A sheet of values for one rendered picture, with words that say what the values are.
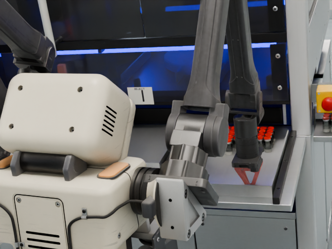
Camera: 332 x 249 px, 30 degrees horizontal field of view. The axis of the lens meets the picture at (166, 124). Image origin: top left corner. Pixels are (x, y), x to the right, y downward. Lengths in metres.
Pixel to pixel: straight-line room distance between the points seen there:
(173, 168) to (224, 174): 0.69
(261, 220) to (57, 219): 1.14
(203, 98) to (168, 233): 0.26
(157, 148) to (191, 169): 0.89
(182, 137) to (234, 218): 1.05
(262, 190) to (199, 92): 0.54
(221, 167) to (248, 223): 0.40
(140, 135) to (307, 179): 0.56
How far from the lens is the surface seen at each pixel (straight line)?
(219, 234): 2.18
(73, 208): 1.06
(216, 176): 1.75
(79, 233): 1.07
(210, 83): 1.14
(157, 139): 2.01
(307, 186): 2.03
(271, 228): 2.13
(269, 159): 1.81
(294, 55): 1.85
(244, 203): 1.62
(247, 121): 1.53
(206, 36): 1.17
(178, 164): 1.07
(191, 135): 1.11
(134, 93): 2.01
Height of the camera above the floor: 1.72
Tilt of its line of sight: 23 degrees down
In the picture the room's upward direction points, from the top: 8 degrees counter-clockwise
